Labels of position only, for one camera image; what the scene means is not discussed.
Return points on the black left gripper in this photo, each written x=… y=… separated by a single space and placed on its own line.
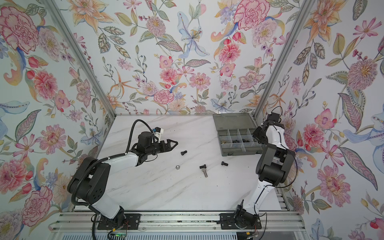
x=168 y=147

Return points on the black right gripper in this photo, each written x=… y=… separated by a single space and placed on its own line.
x=256 y=135

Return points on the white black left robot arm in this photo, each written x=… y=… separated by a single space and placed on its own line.
x=88 y=185

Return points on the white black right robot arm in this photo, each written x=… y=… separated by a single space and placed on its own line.
x=272 y=169

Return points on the grey plastic organizer box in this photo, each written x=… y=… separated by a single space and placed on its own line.
x=235 y=134

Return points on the silver bolt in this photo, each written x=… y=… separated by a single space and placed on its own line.
x=205 y=172

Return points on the aluminium corner post right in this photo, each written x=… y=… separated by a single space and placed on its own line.
x=303 y=13

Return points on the aluminium corner post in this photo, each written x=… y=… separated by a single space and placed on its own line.
x=68 y=36
x=303 y=13

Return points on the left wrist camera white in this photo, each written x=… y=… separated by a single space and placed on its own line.
x=158 y=132

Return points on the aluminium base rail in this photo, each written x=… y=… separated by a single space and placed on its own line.
x=190 y=221

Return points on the aluminium corner post left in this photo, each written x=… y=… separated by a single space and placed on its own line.
x=68 y=36

